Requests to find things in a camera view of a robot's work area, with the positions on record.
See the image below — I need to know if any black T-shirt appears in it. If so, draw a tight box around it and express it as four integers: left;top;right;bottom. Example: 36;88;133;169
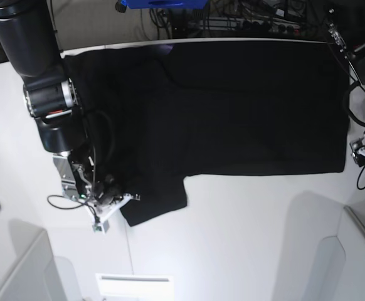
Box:
65;41;349;226

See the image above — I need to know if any white tray bottom centre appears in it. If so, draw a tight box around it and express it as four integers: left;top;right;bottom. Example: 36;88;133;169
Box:
95;273;175;300

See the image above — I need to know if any white panel lower right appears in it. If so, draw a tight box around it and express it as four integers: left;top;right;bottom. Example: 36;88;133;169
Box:
303;206;365;300

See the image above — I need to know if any blue plastic box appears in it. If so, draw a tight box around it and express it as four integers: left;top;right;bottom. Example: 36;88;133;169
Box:
121;0;208;9

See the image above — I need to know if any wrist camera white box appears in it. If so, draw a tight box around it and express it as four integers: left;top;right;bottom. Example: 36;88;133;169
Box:
92;221;110;234

